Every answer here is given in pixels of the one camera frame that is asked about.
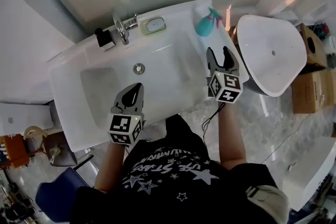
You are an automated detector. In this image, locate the pale green soap dish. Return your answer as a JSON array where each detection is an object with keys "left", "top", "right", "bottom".
[{"left": 139, "top": 16, "right": 167, "bottom": 36}]

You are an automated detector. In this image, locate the white freestanding basin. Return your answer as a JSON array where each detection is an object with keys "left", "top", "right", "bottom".
[{"left": 236, "top": 14, "right": 308, "bottom": 97}]

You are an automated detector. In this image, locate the white rectangular fixture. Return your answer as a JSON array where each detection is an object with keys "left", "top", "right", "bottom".
[{"left": 281, "top": 135, "right": 336, "bottom": 212}]

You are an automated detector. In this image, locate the cardboard box with round hole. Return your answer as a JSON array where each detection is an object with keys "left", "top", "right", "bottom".
[{"left": 298, "top": 23, "right": 329, "bottom": 69}]

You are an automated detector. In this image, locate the black soap dispenser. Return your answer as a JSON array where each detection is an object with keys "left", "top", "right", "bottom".
[{"left": 94, "top": 27, "right": 117, "bottom": 51}]

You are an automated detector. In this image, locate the beige shoulder bag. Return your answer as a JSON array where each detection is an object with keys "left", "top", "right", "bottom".
[{"left": 246, "top": 185, "right": 290, "bottom": 224}]

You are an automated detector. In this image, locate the person's black star-print shirt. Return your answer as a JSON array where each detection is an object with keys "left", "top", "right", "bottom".
[{"left": 70, "top": 114, "right": 279, "bottom": 224}]

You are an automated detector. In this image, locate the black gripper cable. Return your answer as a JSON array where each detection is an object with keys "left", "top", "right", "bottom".
[{"left": 201, "top": 101, "right": 227, "bottom": 143}]

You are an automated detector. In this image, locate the person's left forearm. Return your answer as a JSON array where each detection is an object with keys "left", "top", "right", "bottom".
[{"left": 93, "top": 141, "right": 127, "bottom": 194}]

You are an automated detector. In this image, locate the small cream plastic item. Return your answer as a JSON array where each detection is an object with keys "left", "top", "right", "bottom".
[{"left": 48, "top": 146, "right": 61, "bottom": 165}]

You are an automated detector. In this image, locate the large cardboard box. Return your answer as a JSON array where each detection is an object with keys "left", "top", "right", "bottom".
[{"left": 290, "top": 69, "right": 334, "bottom": 115}]

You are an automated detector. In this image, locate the blue upholstered chair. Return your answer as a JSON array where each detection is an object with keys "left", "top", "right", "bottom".
[{"left": 35, "top": 166, "right": 92, "bottom": 224}]

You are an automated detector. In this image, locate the low white cabinet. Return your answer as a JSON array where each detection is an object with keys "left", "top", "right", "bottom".
[{"left": 0, "top": 101, "right": 55, "bottom": 137}]

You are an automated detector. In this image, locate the teal spray bottle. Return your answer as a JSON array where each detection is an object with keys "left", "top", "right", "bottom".
[{"left": 195, "top": 7, "right": 224, "bottom": 39}]

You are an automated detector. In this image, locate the chrome faucet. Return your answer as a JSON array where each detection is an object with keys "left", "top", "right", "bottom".
[{"left": 112, "top": 12, "right": 139, "bottom": 46}]

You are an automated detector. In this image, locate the metal sink drain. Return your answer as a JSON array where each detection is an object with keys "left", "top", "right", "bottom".
[{"left": 133, "top": 62, "right": 146, "bottom": 75}]

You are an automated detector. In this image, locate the person's right forearm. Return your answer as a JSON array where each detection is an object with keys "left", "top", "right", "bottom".
[{"left": 217, "top": 102, "right": 248, "bottom": 170}]

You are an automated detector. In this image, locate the white vanity sink table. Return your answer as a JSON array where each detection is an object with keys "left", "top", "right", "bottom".
[{"left": 47, "top": 0, "right": 249, "bottom": 153}]

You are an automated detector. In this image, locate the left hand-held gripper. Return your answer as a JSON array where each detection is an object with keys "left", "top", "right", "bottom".
[{"left": 107, "top": 82, "right": 145, "bottom": 146}]

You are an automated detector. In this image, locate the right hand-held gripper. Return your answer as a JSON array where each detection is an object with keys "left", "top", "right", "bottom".
[{"left": 205, "top": 46, "right": 244, "bottom": 104}]

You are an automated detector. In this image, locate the brown wooden chair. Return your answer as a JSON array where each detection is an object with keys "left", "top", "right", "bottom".
[{"left": 23, "top": 125, "right": 95, "bottom": 167}]

